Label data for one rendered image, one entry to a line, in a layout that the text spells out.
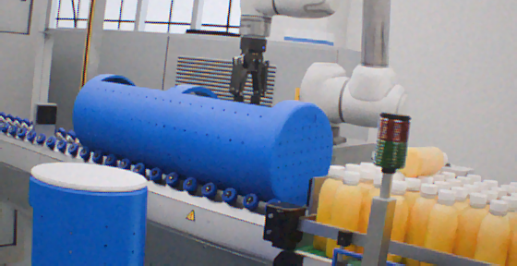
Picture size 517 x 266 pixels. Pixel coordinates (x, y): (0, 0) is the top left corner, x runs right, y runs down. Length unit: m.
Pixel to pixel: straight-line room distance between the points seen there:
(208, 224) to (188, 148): 0.22
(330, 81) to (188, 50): 1.66
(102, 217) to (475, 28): 3.43
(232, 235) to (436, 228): 0.63
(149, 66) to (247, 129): 2.36
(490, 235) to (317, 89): 1.16
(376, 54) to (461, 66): 2.24
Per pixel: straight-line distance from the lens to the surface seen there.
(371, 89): 2.31
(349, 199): 1.57
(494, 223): 1.42
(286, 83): 3.57
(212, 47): 3.84
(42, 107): 2.75
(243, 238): 1.84
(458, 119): 4.52
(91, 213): 1.46
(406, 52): 4.65
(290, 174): 1.82
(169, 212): 2.03
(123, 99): 2.19
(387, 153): 1.28
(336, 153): 2.35
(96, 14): 3.06
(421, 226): 1.52
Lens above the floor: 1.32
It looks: 5 degrees down
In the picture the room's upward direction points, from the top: 6 degrees clockwise
